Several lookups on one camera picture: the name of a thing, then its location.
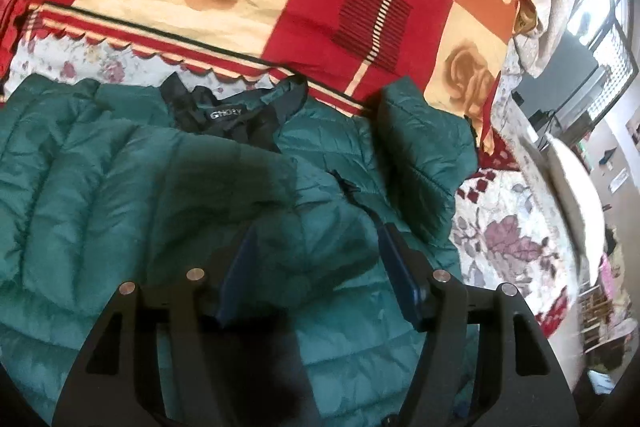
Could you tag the green puffer jacket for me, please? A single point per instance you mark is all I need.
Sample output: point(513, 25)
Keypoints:
point(125, 182)

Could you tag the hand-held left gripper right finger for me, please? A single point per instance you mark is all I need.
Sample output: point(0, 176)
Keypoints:
point(396, 267)

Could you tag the white floral quilt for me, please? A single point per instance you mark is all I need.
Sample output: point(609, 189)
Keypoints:
point(510, 232)

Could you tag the white curved furniture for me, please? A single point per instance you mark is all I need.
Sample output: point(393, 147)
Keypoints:
point(575, 197)

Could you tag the window with grille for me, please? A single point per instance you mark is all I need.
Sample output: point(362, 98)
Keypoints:
point(611, 57)

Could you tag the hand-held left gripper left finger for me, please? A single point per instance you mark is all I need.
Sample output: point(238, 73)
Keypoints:
point(239, 267)

